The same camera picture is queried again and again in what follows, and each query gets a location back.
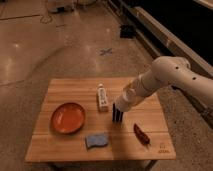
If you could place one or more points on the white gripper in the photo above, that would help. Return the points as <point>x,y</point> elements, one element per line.
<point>132,94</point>

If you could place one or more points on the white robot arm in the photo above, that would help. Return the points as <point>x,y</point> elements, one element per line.
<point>164,71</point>

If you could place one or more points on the white eraser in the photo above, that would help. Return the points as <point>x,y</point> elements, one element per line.
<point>103,103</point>

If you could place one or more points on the orange ceramic plate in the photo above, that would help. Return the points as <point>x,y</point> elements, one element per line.
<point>68,118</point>

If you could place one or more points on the blue sponge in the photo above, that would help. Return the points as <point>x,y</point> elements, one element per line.
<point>96,140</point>

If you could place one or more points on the dark red chili pepper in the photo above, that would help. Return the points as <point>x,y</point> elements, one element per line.
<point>142,137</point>

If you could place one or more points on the wooden table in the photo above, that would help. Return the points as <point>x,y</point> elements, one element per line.
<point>48,146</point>

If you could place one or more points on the black box on floor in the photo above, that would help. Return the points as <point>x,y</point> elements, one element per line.
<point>127,31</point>

